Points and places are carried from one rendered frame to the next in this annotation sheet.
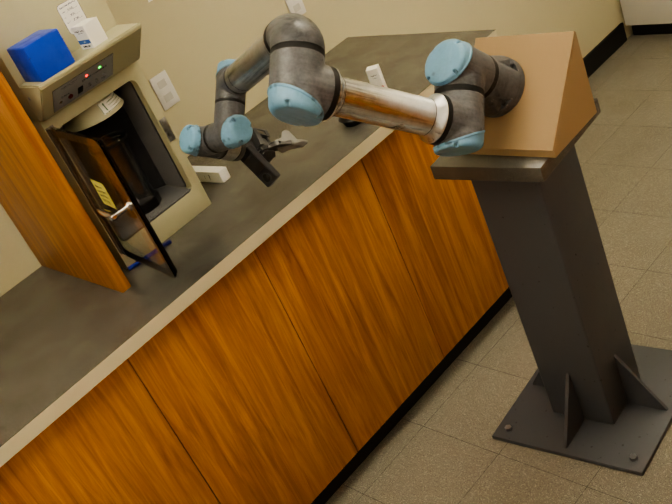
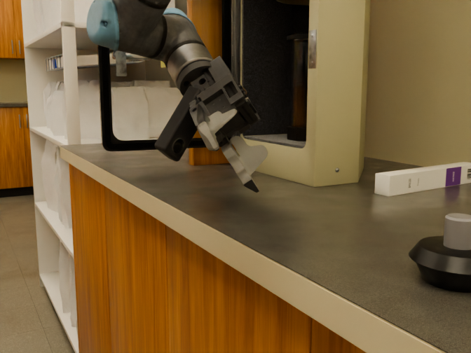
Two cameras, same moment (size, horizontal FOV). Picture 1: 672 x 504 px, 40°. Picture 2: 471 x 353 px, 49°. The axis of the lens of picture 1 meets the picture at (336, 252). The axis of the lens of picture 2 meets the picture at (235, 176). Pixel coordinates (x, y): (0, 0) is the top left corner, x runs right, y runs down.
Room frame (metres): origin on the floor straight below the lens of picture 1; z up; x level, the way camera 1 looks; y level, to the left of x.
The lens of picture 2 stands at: (2.43, -0.73, 1.13)
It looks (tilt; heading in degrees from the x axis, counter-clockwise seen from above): 10 degrees down; 95
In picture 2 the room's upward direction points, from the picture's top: straight up
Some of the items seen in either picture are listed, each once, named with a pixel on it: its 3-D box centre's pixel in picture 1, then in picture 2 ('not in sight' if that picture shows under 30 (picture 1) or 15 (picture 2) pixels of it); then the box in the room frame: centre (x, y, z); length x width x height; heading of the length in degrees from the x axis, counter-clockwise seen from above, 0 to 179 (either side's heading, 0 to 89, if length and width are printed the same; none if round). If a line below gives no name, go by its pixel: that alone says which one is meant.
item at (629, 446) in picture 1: (561, 283); not in sight; (2.10, -0.53, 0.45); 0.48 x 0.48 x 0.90; 39
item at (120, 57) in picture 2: not in sight; (120, 62); (2.08, 0.39, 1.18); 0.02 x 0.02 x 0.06; 28
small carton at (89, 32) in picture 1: (89, 33); not in sight; (2.38, 0.33, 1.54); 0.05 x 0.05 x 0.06; 42
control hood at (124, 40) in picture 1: (90, 71); not in sight; (2.35, 0.37, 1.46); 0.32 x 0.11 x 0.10; 123
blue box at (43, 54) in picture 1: (41, 55); not in sight; (2.30, 0.45, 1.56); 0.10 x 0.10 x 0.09; 33
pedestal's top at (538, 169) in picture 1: (515, 139); not in sight; (2.10, -0.53, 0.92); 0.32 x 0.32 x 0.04; 39
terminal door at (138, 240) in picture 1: (112, 202); (167, 60); (2.17, 0.45, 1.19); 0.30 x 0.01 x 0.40; 28
